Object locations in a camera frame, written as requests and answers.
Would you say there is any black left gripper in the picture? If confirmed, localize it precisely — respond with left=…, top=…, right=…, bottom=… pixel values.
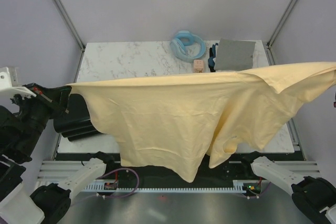
left=12, top=80, right=72, bottom=156

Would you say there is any black pink drawer organizer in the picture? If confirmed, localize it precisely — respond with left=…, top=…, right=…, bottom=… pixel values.
left=53, top=94, right=101, bottom=141

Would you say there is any yellow t shirt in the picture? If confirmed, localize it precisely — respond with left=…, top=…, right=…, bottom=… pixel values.
left=71, top=62, right=335, bottom=168

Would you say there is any small pink cube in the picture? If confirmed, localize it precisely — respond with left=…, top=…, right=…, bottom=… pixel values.
left=193, top=59, right=205, bottom=73

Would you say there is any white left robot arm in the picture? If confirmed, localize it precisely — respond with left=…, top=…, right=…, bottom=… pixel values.
left=1, top=83, right=115, bottom=223

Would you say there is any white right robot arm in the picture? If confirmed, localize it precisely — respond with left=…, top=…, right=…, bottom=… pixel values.
left=240, top=156, right=335, bottom=223

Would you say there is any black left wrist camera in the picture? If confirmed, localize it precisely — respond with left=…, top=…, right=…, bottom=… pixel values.
left=1, top=106, right=25, bottom=141

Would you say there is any aluminium frame rail front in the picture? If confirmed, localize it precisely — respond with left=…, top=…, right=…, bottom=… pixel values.
left=38, top=160, right=320, bottom=183

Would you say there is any aluminium frame post left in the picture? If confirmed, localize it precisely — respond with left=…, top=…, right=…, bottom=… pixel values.
left=36, top=0, right=86, bottom=51

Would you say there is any aluminium frame post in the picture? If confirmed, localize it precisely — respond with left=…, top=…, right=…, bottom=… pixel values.
left=266, top=0, right=300, bottom=49
left=36, top=0, right=86, bottom=51

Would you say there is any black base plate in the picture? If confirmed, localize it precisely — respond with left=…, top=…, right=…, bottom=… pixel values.
left=56, top=151, right=304, bottom=188

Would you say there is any white slotted cable duct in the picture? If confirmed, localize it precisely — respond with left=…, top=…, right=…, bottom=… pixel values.
left=83, top=180, right=259, bottom=194

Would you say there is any aluminium frame post right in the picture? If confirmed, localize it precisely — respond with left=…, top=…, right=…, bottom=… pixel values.
left=266, top=0, right=300, bottom=49

